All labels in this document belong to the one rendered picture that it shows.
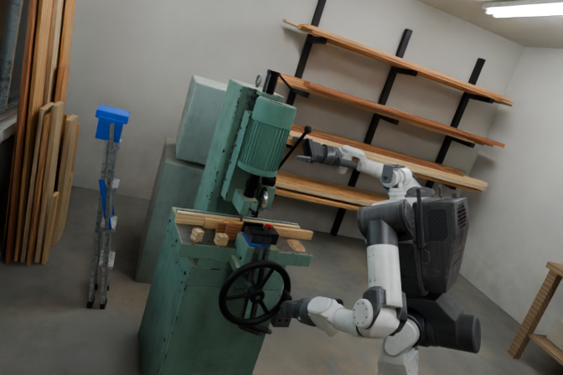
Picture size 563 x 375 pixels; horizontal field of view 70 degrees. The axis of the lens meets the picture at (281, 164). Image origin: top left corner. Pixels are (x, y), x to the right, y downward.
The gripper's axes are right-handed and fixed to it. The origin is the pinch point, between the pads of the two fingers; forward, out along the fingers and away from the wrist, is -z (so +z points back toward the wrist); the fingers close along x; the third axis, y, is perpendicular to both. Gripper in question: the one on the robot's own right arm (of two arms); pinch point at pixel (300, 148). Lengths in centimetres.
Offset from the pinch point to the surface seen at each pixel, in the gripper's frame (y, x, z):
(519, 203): 89, -79, 335
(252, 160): 7.7, 5.1, -19.7
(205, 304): 53, 49, -25
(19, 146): 109, -59, -114
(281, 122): -9.1, -3.0, -13.8
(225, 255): 34, 36, -23
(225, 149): 24.3, -12.7, -24.1
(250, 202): 24.1, 15.0, -14.2
